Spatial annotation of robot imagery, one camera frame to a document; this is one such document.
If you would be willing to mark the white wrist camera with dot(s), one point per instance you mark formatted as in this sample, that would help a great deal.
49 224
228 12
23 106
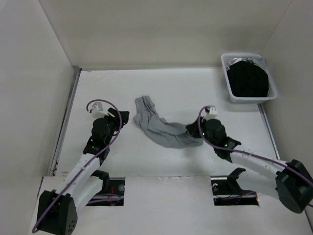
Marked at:
211 112
97 110

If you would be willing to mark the right aluminium table rail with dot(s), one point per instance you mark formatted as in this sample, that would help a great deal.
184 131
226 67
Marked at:
269 131

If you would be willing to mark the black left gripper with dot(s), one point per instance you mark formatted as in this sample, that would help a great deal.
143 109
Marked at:
124 117

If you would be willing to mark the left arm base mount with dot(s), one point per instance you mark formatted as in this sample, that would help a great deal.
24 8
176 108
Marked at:
112 195

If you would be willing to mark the black tank top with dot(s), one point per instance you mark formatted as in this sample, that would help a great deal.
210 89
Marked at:
248 80

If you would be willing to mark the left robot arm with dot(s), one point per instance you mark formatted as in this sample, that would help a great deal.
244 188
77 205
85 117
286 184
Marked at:
58 209

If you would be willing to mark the grey tank top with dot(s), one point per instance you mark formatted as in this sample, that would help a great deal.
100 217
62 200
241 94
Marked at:
166 134

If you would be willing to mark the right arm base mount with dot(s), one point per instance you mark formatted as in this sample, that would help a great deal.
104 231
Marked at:
227 192

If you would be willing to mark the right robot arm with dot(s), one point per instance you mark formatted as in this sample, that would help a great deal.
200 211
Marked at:
288 182

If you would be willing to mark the white plastic basket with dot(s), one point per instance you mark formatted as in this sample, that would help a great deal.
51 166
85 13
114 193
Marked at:
257 60

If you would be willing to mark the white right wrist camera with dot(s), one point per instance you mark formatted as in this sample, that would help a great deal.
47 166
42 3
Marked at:
211 112

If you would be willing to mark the white tank top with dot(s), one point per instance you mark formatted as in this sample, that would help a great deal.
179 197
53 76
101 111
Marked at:
235 60

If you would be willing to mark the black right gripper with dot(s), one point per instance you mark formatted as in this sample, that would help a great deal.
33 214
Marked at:
193 128

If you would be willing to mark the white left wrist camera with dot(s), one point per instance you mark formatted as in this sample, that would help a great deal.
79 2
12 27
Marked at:
97 110

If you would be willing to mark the left aluminium table rail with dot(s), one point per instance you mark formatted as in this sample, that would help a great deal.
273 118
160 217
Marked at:
54 160

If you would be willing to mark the aluminium table rail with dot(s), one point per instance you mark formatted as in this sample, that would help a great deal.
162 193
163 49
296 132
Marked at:
54 160
269 131

